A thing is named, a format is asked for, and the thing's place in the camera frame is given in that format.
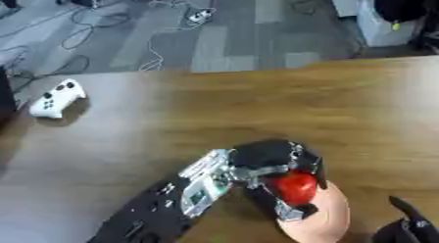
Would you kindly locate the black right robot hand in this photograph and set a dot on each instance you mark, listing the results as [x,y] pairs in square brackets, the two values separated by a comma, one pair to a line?
[408,229]

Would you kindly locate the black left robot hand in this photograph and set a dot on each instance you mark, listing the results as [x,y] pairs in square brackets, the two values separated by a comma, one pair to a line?
[266,154]

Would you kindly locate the red toy apple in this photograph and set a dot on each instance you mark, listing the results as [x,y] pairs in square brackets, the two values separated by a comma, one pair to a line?
[296,187]

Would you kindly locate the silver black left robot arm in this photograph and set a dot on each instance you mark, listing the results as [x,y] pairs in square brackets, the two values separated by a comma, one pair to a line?
[163,204]

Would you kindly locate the white power strip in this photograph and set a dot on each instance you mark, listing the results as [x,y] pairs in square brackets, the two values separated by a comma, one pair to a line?
[200,15]

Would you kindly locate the white cabinet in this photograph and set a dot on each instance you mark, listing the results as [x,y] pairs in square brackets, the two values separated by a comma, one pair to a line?
[377,29]

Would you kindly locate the black bag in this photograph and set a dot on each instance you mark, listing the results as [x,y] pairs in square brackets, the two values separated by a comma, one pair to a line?
[403,5]

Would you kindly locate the white game controller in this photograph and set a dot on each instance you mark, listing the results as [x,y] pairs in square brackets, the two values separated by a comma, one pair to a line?
[56,98]

